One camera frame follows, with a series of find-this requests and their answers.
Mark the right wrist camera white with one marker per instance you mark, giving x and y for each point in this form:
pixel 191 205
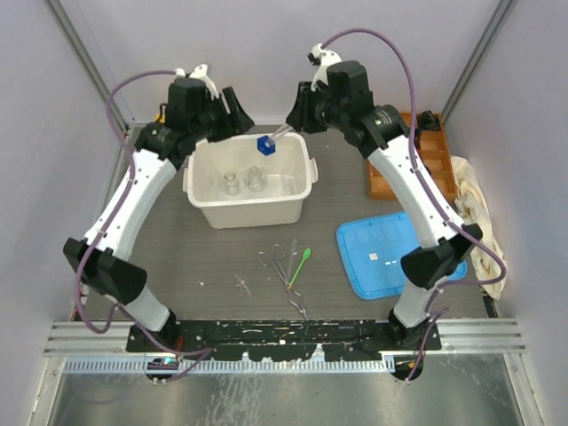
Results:
pixel 322 58

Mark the cream cloth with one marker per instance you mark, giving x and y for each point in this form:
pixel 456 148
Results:
pixel 472 208

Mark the glass funnel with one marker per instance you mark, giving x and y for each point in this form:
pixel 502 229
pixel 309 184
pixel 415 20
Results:
pixel 255 180

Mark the small glass beaker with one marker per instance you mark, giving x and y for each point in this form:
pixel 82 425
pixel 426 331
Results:
pixel 231 184

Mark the orange compartment tray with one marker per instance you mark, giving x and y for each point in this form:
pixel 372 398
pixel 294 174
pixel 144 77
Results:
pixel 431 145

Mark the white slotted cable duct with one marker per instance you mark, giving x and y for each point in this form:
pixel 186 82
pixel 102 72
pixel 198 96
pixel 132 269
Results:
pixel 166 365

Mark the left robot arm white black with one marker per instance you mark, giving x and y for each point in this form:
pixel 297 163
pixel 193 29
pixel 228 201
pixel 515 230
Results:
pixel 101 258

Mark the blue plastic tray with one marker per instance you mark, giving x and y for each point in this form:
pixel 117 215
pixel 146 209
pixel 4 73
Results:
pixel 371 250

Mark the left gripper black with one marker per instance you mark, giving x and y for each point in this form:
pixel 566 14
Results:
pixel 233 122

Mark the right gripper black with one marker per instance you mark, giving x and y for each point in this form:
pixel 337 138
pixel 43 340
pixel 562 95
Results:
pixel 298 116

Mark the blue handled brush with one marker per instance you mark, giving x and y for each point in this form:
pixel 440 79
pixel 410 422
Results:
pixel 266 144

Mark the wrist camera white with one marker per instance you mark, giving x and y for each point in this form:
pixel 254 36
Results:
pixel 200 72
pixel 322 58

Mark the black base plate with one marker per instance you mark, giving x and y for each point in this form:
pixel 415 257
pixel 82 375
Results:
pixel 288 340

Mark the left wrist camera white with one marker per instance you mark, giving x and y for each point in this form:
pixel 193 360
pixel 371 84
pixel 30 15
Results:
pixel 200 72

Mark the metal crucible tongs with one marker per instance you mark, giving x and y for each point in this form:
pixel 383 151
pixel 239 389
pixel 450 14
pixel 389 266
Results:
pixel 274 259

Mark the green plastic spatula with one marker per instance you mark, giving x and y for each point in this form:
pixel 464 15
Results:
pixel 306 255

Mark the white plastic bin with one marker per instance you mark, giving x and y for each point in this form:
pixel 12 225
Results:
pixel 289 173

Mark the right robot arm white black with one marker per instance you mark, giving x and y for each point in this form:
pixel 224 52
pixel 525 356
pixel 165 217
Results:
pixel 444 239

